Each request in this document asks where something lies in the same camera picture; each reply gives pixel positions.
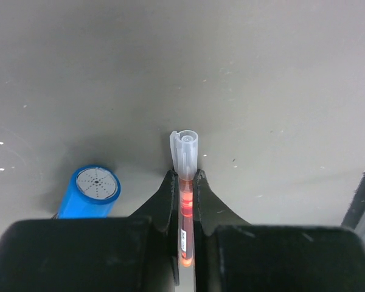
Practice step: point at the red pen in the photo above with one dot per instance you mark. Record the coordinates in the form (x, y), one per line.
(184, 151)

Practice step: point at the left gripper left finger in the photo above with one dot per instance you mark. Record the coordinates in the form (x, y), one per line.
(134, 253)

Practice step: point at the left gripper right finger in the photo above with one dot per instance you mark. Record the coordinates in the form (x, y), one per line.
(233, 255)

